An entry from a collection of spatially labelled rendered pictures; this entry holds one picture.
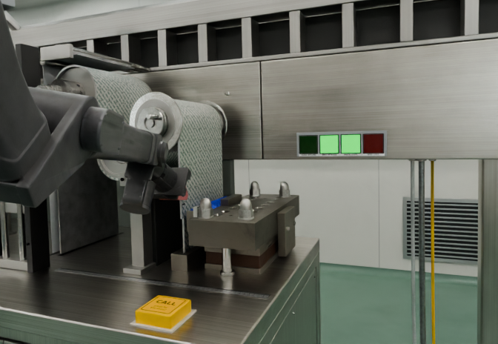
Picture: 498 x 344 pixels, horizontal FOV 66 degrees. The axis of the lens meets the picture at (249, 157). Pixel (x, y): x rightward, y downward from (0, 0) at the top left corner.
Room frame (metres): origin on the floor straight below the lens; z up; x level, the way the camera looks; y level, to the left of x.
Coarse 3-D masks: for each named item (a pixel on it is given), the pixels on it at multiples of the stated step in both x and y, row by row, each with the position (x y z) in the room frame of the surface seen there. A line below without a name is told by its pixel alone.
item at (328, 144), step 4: (320, 136) 1.11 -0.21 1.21; (324, 136) 1.11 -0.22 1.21; (328, 136) 1.10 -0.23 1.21; (332, 136) 1.10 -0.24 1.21; (336, 136) 1.10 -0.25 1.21; (320, 140) 1.11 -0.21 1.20; (324, 140) 1.11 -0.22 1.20; (328, 140) 1.10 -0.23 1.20; (332, 140) 1.10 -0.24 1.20; (336, 140) 1.10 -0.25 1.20; (320, 144) 1.11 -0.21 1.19; (324, 144) 1.11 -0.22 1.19; (328, 144) 1.10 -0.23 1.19; (332, 144) 1.10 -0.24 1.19; (336, 144) 1.10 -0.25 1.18; (320, 148) 1.11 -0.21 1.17; (324, 148) 1.11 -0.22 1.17; (328, 148) 1.10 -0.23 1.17; (332, 148) 1.10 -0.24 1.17; (336, 148) 1.10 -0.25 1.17; (324, 152) 1.11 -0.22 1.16; (328, 152) 1.10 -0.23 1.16; (332, 152) 1.10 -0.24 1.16; (336, 152) 1.10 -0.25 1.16
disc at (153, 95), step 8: (144, 96) 0.94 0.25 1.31; (152, 96) 0.93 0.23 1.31; (160, 96) 0.92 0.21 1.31; (168, 96) 0.91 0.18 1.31; (136, 104) 0.94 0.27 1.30; (168, 104) 0.91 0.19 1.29; (176, 104) 0.91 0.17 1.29; (176, 112) 0.91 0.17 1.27; (176, 120) 0.91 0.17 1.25; (176, 128) 0.91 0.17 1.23; (176, 136) 0.91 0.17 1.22; (168, 144) 0.91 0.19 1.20
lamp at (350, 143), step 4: (344, 136) 1.09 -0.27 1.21; (348, 136) 1.08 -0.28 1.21; (352, 136) 1.08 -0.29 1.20; (356, 136) 1.08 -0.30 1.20; (344, 140) 1.09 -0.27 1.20; (348, 140) 1.08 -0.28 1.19; (352, 140) 1.08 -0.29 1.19; (356, 140) 1.08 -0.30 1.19; (344, 144) 1.09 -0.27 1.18; (348, 144) 1.08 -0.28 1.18; (352, 144) 1.08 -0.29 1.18; (356, 144) 1.08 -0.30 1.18; (344, 148) 1.09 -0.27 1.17; (348, 148) 1.08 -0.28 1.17; (352, 148) 1.08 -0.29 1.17; (356, 148) 1.08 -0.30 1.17; (344, 152) 1.09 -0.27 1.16; (348, 152) 1.08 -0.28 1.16; (352, 152) 1.08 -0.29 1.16; (356, 152) 1.08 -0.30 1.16
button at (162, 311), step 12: (156, 300) 0.68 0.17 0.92; (168, 300) 0.67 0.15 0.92; (180, 300) 0.67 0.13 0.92; (144, 312) 0.63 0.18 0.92; (156, 312) 0.63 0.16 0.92; (168, 312) 0.63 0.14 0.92; (180, 312) 0.64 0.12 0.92; (144, 324) 0.63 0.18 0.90; (156, 324) 0.62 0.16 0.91; (168, 324) 0.61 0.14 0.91
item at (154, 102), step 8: (144, 104) 0.93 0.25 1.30; (152, 104) 0.93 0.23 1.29; (160, 104) 0.92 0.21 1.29; (136, 112) 0.94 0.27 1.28; (168, 112) 0.91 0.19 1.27; (136, 120) 0.94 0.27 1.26; (168, 120) 0.91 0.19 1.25; (168, 128) 0.91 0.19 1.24; (168, 136) 0.91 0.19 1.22; (176, 144) 0.97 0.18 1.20
